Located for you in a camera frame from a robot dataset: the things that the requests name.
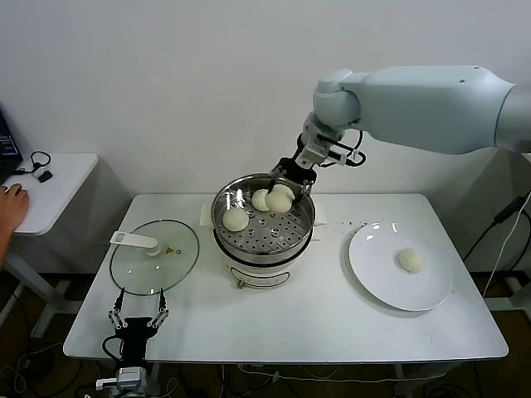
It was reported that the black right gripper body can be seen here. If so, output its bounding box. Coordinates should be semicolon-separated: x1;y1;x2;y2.
277;156;319;184

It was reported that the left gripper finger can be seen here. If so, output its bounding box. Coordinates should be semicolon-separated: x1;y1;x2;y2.
148;288;172;328
107;289;128;330

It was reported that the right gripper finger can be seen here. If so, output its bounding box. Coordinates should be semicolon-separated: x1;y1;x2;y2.
266;165;288;196
296;179;316;206

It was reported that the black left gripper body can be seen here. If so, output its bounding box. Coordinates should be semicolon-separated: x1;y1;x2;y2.
120;316;154;367

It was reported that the white steamed baozi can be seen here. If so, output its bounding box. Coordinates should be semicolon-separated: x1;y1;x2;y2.
251;188;273;212
397;247;426;274
222;206;251;232
265;184;295;214

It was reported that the person's forearm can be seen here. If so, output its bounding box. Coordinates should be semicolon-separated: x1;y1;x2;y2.
0;226;16;271

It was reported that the stainless steel steamer basket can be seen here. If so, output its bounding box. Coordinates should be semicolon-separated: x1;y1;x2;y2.
200;174;329;257

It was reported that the person's hand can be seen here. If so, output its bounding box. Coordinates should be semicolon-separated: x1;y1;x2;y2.
0;182;32;234

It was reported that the white electric cooking pot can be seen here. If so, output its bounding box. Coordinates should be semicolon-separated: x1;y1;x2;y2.
213;226;323;294

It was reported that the white round plate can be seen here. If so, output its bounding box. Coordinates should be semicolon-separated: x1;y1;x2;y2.
348;222;452;313

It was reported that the white side table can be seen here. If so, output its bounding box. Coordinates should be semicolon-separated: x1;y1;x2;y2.
0;153;100;340

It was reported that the black laptop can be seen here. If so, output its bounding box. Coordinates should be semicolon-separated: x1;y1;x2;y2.
0;107;24;186

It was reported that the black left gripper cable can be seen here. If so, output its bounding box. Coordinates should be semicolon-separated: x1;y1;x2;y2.
101;334;126;366

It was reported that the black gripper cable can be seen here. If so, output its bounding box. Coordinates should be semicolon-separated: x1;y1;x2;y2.
101;334;126;366
331;128;368;169

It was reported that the glass lid white handle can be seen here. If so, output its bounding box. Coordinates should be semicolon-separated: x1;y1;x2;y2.
109;219;200;297

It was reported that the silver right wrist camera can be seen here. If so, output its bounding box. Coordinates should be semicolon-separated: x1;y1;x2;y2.
326;146;348;167

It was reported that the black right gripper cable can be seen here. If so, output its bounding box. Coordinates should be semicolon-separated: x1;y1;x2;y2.
331;128;368;169

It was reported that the white cable under table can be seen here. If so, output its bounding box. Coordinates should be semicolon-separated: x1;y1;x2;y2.
238;364;449;381

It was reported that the black earphone cable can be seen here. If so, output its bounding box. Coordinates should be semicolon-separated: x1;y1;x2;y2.
10;152;52;177

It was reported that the black power cable with adapter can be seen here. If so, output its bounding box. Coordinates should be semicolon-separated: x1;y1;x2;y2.
462;191;531;262

